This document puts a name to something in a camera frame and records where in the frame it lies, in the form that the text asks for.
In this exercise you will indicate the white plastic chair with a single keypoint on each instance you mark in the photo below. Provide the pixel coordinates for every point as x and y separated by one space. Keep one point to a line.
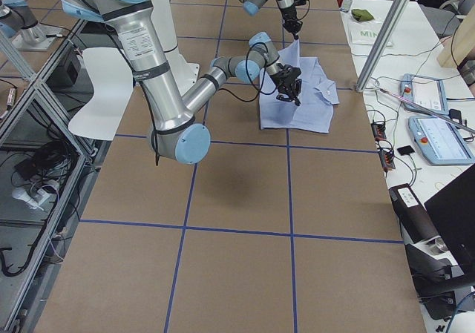
112 82

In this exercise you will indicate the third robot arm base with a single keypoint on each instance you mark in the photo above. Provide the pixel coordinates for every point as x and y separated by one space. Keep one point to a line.
20 24

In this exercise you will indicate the upper blue teach pendant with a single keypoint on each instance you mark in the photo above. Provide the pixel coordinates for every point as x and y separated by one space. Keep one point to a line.
425 91

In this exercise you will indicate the blue striped button shirt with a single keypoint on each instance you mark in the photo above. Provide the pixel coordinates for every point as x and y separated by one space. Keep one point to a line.
318 96

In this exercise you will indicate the lower blue teach pendant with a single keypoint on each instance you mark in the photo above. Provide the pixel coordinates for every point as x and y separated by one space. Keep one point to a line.
439 142

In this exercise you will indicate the black cylinder white label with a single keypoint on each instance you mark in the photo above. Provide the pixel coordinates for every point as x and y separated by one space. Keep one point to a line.
416 223

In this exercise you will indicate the aluminium frame rail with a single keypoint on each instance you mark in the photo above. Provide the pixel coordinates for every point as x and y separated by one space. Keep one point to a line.
40 92

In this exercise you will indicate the grey aluminium camera post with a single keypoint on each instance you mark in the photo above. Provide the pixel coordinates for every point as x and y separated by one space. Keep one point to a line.
392 19

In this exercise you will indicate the clear bag green lettering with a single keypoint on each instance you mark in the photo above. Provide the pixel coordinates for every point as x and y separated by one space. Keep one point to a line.
364 33

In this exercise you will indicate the blue teach pendant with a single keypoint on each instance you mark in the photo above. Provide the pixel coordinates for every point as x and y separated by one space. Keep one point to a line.
425 91
439 142

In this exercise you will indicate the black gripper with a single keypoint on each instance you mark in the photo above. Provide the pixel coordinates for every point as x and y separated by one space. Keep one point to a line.
288 16
283 78

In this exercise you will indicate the green cloth pouch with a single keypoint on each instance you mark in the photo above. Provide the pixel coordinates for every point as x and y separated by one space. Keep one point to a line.
362 15

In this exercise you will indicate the white power strip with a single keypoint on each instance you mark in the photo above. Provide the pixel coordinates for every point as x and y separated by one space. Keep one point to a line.
38 198

